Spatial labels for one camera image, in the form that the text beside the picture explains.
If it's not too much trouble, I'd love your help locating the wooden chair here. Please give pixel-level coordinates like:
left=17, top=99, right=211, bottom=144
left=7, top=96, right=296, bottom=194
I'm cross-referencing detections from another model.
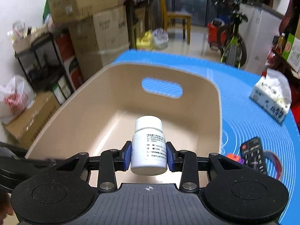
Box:
left=159, top=0, right=192, bottom=45

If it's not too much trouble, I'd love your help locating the clear plastic bag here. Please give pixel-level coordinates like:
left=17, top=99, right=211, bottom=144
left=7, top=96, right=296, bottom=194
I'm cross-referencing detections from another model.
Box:
left=151, top=28, right=169, bottom=50

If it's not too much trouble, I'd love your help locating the black remote control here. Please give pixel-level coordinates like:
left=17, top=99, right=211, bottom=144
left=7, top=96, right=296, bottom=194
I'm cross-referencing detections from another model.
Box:
left=239, top=137, right=267, bottom=174

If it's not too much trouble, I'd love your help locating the green white carton box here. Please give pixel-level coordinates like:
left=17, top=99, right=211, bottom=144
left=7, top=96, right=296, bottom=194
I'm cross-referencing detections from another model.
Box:
left=282, top=34, right=300, bottom=73

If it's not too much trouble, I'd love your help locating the white red plastic bag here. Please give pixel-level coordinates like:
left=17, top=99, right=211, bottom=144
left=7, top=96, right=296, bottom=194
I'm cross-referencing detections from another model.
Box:
left=1, top=75, right=36, bottom=125

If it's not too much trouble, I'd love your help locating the black metal shelf rack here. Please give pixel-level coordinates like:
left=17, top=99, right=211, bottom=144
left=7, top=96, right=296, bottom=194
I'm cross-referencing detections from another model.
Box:
left=13, top=28, right=84, bottom=104

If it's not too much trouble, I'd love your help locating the floor cardboard box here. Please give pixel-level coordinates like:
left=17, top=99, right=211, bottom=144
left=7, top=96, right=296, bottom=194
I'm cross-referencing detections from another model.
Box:
left=4, top=91, right=60, bottom=149

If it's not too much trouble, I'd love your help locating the green black bicycle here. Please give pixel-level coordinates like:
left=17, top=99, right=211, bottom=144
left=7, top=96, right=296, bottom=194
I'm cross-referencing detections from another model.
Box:
left=211, top=0, right=248, bottom=69

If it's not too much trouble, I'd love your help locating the large lower cardboard box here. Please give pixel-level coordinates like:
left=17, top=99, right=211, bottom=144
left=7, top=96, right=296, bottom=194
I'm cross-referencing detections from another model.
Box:
left=68, top=6, right=130, bottom=81

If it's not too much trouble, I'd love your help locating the blue silicone baking mat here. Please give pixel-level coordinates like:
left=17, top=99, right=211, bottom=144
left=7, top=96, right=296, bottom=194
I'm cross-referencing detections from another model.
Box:
left=114, top=50, right=299, bottom=224

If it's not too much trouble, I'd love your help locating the white tissue pack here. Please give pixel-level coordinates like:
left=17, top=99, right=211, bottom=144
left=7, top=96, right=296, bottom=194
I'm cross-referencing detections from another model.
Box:
left=250, top=69, right=292, bottom=123

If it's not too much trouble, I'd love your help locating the beige plastic storage bin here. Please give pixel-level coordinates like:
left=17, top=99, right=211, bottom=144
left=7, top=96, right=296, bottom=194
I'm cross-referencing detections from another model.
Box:
left=26, top=63, right=222, bottom=160

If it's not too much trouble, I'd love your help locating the red bucket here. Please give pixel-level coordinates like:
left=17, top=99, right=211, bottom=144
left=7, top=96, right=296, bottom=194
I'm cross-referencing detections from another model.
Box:
left=207, top=18, right=225, bottom=51

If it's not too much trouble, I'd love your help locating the white pill bottle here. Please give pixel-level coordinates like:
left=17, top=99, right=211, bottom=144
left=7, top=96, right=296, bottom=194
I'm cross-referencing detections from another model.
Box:
left=131, top=116, right=167, bottom=176

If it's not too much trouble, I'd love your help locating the grey pink tape ring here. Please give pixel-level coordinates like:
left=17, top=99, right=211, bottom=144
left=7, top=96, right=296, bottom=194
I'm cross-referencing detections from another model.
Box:
left=262, top=149, right=284, bottom=182

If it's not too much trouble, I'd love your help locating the yellow detergent jug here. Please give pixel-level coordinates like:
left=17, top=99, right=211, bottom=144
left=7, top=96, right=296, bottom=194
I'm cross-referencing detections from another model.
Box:
left=136, top=30, right=153, bottom=51

